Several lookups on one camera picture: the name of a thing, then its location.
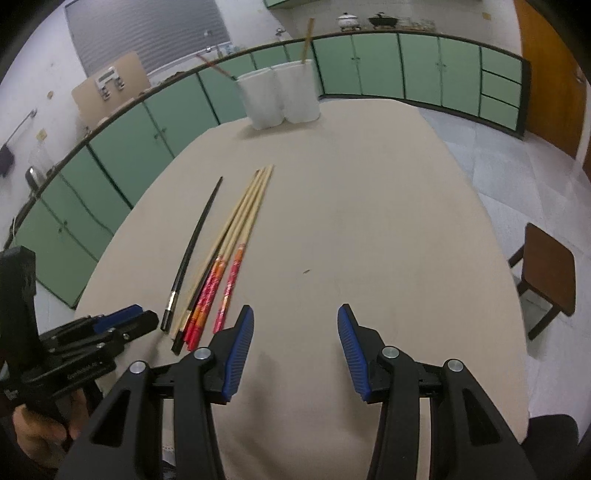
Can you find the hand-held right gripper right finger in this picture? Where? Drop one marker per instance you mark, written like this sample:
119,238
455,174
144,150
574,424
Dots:
353,350

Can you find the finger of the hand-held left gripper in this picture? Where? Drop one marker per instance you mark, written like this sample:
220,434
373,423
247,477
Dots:
120,316
138,325

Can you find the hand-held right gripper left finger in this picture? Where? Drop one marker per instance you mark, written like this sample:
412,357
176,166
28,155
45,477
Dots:
238,350

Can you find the white double utensil holder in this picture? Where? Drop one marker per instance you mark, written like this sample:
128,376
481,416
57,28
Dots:
295,97

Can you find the person's left hand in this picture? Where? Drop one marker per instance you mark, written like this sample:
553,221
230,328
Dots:
41,429

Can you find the steel electric kettle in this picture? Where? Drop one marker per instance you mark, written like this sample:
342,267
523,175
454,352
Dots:
33,177

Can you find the beige tablecloth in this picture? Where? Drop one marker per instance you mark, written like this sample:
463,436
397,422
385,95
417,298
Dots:
346,221

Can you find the dark hanging towel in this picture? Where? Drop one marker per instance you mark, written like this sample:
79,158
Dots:
5,160

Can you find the brown wooden stool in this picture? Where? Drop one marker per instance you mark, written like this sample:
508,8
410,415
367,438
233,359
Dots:
549,272

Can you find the person's right leg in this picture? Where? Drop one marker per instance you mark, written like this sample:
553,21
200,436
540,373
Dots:
549,443

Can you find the brown water dispenser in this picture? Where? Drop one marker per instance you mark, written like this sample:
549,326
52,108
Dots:
115,87

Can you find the dark red chopstick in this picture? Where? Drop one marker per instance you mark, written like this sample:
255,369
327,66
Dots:
217,68

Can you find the green lower kitchen cabinets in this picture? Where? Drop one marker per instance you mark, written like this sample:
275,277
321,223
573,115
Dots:
378,64

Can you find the grey window blind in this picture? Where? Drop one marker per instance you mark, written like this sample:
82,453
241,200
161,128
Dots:
147,27

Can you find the kitchen faucet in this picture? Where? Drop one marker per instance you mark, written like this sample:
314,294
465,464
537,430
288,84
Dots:
208,39

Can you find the light wooden chopstick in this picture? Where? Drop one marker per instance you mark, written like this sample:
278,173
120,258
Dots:
307,41

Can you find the white cooking pot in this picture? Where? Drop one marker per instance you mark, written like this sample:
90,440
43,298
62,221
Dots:
348,21

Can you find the black wok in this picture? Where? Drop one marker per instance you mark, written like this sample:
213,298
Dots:
382,20

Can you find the wooden door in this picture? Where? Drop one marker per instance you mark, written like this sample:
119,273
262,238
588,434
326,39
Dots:
549,69

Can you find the metal towel rail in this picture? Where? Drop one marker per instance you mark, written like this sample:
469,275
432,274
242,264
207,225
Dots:
21,123

